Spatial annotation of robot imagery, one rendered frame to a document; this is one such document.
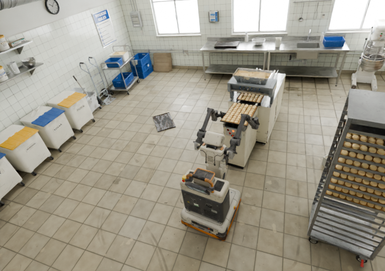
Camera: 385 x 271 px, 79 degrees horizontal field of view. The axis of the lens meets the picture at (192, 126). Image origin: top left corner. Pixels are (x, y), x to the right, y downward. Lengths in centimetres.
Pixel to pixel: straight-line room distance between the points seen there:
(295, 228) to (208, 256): 115
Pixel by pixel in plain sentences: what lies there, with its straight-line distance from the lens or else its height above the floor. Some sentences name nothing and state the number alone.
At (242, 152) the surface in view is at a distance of 366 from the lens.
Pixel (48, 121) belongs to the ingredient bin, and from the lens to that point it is 513.
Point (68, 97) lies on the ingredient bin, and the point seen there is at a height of 75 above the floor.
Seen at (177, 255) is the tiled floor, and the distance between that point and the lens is 326.
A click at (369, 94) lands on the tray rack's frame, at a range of 245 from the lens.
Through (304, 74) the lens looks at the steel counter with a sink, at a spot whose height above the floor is 23.
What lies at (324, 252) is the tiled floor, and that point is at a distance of 341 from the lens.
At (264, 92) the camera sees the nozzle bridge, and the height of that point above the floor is 105.
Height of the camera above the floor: 293
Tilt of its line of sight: 36 degrees down
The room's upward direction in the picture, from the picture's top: 8 degrees counter-clockwise
